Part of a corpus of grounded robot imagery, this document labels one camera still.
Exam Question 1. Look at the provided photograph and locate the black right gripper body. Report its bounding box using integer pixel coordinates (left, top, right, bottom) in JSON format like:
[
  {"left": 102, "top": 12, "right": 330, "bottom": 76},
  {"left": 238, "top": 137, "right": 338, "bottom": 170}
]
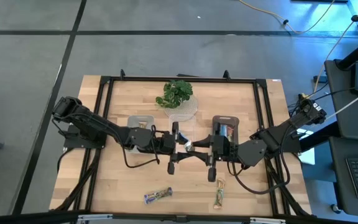
[{"left": 208, "top": 123, "right": 239, "bottom": 182}]

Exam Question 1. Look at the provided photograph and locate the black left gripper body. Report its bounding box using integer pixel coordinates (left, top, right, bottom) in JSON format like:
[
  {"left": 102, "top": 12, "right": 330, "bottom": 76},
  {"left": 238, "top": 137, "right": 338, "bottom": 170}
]
[{"left": 154, "top": 121, "right": 180, "bottom": 175}]

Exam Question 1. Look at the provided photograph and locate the blue granola bar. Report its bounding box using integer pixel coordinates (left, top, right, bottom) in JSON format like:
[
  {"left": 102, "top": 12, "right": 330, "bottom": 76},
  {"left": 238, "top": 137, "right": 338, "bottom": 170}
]
[{"left": 179, "top": 133, "right": 196, "bottom": 152}]

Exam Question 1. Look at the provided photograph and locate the purple green granola bar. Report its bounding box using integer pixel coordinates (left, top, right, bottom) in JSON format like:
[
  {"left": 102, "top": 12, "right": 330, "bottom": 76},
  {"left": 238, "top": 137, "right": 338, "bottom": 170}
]
[{"left": 144, "top": 187, "right": 173, "bottom": 205}]

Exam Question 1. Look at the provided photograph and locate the clear plastic bin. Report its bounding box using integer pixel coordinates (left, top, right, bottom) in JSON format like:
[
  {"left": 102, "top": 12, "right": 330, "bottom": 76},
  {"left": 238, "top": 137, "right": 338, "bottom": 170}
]
[{"left": 168, "top": 114, "right": 198, "bottom": 155}]

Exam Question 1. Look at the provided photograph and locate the dark smoked plastic bin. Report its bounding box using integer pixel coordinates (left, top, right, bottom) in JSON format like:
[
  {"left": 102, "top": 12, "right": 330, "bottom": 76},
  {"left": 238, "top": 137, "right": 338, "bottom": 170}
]
[{"left": 212, "top": 115, "right": 241, "bottom": 147}]

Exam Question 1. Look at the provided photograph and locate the round woven mat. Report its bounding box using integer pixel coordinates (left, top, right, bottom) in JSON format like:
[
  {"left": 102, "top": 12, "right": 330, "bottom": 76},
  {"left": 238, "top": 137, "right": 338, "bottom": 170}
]
[{"left": 163, "top": 93, "right": 199, "bottom": 118}]

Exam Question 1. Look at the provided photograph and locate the grey plastic bin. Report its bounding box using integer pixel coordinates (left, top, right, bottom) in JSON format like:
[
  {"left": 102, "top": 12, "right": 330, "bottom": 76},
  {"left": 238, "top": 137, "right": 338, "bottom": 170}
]
[{"left": 125, "top": 115, "right": 155, "bottom": 155}]

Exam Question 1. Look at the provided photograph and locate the green leafy plant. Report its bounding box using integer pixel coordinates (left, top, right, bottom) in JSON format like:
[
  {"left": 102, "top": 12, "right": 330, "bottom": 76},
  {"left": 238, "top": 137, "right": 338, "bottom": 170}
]
[{"left": 155, "top": 80, "right": 194, "bottom": 109}]

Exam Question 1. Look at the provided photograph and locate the black crossbeam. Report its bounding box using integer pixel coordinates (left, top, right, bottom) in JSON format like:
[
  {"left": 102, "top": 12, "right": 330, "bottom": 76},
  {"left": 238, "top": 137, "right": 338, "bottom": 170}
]
[{"left": 0, "top": 211, "right": 358, "bottom": 224}]

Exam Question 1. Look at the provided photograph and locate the black diagonal beam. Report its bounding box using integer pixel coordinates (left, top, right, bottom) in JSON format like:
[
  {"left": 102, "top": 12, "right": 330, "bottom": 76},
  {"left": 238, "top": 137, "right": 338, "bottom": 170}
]
[
  {"left": 300, "top": 121, "right": 338, "bottom": 152},
  {"left": 336, "top": 40, "right": 358, "bottom": 71}
]

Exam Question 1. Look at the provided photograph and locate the dark grey desk top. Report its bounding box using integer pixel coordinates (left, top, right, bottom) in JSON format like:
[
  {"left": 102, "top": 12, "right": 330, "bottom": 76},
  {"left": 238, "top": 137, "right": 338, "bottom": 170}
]
[
  {"left": 328, "top": 136, "right": 358, "bottom": 218},
  {"left": 324, "top": 58, "right": 358, "bottom": 142}
]

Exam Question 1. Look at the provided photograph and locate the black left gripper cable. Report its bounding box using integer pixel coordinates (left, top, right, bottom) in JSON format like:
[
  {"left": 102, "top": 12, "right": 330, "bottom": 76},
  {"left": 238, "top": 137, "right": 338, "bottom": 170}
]
[{"left": 121, "top": 124, "right": 162, "bottom": 169}]

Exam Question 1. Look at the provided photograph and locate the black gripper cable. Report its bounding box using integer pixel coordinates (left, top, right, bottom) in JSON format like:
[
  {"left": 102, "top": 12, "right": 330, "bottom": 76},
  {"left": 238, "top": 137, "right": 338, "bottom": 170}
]
[
  {"left": 227, "top": 152, "right": 291, "bottom": 195},
  {"left": 121, "top": 124, "right": 162, "bottom": 169}
]

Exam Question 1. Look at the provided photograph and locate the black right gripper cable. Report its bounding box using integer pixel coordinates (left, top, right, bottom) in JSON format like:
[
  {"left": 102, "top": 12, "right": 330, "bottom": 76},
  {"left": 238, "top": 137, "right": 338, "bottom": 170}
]
[{"left": 227, "top": 152, "right": 291, "bottom": 195}]

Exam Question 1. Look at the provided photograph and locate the black aluminium table frame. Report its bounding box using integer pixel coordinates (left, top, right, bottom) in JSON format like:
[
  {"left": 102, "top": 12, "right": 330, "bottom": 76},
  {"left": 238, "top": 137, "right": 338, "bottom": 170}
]
[{"left": 50, "top": 68, "right": 315, "bottom": 218}]

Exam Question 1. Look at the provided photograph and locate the silver metal bracket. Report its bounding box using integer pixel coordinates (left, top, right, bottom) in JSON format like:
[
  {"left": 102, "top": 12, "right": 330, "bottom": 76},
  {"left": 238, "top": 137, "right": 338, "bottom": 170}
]
[
  {"left": 77, "top": 213, "right": 114, "bottom": 222},
  {"left": 249, "top": 217, "right": 287, "bottom": 224}
]

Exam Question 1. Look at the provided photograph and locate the thin black cable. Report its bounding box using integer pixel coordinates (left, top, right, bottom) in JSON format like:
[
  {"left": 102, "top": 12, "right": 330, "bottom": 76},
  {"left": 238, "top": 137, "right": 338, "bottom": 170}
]
[{"left": 314, "top": 83, "right": 358, "bottom": 102}]

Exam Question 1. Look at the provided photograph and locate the white cable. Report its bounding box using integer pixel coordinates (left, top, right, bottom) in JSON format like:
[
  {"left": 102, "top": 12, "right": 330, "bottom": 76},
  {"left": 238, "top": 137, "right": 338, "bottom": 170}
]
[{"left": 324, "top": 93, "right": 358, "bottom": 121}]

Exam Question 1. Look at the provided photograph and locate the cream floor cable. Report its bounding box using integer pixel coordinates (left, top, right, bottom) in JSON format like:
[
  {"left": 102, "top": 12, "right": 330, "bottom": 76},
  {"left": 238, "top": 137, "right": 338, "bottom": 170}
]
[{"left": 237, "top": 0, "right": 337, "bottom": 34}]

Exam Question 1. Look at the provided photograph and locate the long cream cable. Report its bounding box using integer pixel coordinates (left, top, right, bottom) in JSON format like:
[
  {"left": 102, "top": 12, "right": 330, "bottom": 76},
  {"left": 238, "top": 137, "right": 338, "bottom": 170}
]
[{"left": 313, "top": 0, "right": 358, "bottom": 93}]

